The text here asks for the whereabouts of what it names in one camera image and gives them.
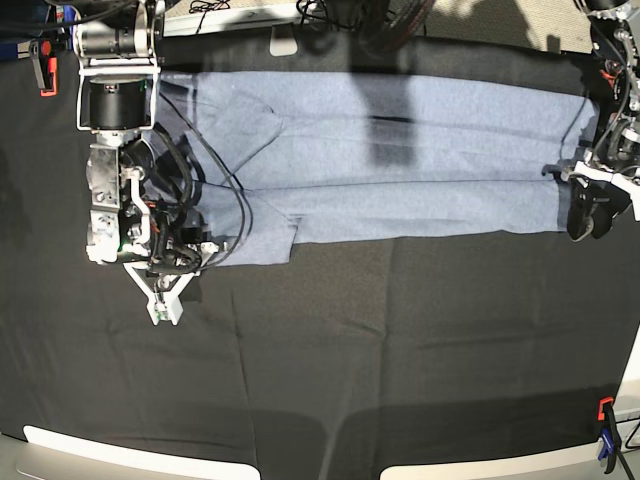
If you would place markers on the orange clamp far left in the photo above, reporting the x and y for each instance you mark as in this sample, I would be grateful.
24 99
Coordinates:
44 62

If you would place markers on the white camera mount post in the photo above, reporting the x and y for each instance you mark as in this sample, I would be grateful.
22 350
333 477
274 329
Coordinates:
282 41

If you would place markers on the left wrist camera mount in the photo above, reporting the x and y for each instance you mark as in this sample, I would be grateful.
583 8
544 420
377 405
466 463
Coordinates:
627 181

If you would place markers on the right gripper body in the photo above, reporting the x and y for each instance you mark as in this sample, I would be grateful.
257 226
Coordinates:
185 250

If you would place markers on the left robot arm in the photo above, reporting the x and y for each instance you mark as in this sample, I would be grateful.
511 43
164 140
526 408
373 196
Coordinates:
614 32

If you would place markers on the blue-grey t-shirt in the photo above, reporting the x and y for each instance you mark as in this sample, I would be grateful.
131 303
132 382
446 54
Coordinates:
295 158

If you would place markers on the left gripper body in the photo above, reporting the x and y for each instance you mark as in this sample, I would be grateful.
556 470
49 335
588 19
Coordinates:
593 207

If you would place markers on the orange blue clamp near right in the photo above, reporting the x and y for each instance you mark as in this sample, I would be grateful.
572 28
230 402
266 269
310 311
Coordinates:
608 436

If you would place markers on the black table cloth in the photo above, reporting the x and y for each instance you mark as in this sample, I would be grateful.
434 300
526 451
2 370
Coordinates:
349 358

